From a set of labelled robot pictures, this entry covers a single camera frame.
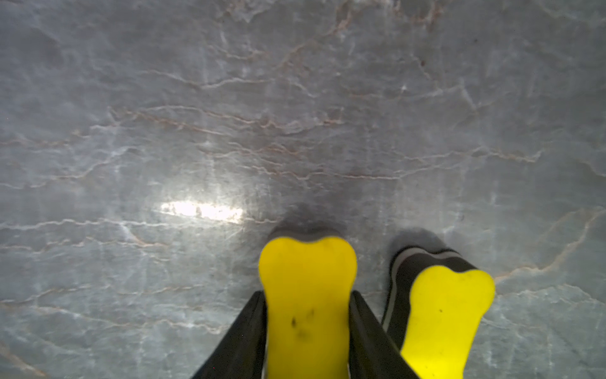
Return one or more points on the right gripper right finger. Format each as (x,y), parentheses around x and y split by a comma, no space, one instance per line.
(372,353)

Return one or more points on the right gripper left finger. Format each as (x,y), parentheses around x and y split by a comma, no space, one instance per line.
(241,352)

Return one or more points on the yellow eraser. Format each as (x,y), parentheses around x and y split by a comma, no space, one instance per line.
(434,308)
(307,286)

